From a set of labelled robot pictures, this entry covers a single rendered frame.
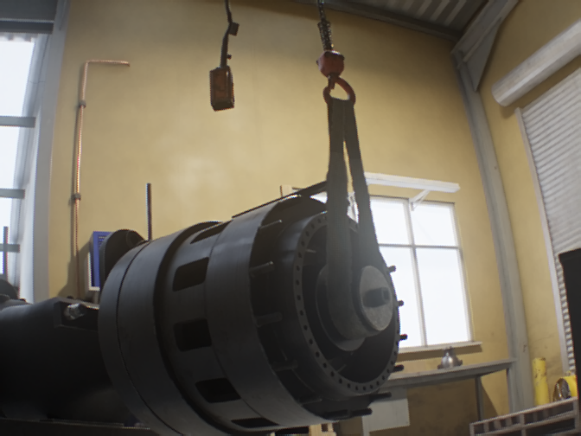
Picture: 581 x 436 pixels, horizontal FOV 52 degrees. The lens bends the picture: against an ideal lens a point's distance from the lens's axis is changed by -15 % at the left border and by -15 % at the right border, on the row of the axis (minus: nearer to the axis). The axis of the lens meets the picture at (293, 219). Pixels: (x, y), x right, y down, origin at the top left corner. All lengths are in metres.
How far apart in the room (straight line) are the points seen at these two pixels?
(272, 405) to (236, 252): 0.32
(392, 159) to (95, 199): 3.47
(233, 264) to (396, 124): 6.92
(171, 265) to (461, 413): 6.31
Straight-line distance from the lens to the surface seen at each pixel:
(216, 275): 1.38
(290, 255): 1.35
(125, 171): 6.55
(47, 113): 6.49
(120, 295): 1.60
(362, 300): 1.39
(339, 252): 1.43
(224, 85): 1.71
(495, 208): 8.63
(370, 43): 8.72
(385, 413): 6.23
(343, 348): 1.45
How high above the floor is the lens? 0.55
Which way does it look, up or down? 19 degrees up
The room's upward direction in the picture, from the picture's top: 6 degrees counter-clockwise
